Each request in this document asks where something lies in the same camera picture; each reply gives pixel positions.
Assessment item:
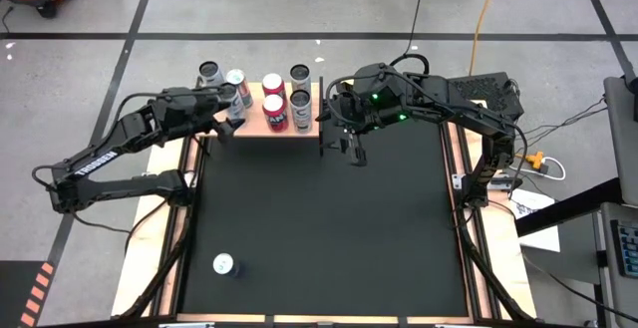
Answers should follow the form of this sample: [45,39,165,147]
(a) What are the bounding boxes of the white Celsius tropical can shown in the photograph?
[289,63,313,95]

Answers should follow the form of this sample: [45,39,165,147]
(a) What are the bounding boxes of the white power cable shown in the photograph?
[527,156,568,182]

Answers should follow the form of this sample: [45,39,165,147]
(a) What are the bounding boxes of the wooden shelf black frame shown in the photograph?
[196,76,325,159]

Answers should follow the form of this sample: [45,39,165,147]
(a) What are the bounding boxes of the printed white paper sheet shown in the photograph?
[507,187,557,219]

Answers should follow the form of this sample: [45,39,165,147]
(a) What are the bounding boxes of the blue silver Red Bull can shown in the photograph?
[224,68,254,110]
[211,252,241,278]

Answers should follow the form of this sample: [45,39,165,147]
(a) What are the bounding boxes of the black table frame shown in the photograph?
[112,99,539,328]

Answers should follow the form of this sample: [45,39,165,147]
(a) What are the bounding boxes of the black computer tower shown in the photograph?
[446,71,525,130]

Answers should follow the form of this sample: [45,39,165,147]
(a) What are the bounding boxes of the orange power splitter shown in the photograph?
[515,151,549,174]

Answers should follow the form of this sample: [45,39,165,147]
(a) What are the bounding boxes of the black mat orange stripes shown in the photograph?
[0,260,56,328]

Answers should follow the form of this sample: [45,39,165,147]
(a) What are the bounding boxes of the wooden table edge strip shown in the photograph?
[176,312,473,325]

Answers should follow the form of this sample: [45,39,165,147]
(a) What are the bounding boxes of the white blue-banded beverage can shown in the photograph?
[217,82,247,121]

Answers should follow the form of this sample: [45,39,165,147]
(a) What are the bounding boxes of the blue-key keypad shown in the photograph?
[610,217,638,280]

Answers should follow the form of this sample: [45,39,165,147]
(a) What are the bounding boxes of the coiled black cable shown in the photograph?
[388,0,431,70]

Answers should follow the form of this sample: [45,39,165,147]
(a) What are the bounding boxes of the dark can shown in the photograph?
[289,88,314,135]

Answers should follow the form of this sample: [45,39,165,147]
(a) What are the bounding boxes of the silver blue Celsius can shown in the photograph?
[197,60,226,89]

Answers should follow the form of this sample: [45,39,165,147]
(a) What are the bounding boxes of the yellow cable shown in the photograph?
[468,0,502,78]

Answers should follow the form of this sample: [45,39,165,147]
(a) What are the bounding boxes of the wooden table side board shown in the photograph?
[458,99,538,319]
[110,118,193,318]

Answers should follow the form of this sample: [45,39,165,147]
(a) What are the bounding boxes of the grey control console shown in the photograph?
[592,201,638,328]

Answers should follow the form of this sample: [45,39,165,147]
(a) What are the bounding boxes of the blank white paper sheet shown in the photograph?
[517,225,562,253]

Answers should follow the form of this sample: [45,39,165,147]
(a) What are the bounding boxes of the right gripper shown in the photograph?
[318,81,395,167]

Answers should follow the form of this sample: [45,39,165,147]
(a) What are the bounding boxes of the black support beam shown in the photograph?
[512,176,624,239]

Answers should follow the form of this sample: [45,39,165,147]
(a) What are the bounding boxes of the red Fanta can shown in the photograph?
[261,93,290,134]
[260,72,288,101]

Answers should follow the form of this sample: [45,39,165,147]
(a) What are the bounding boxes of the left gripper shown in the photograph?
[159,86,245,143]

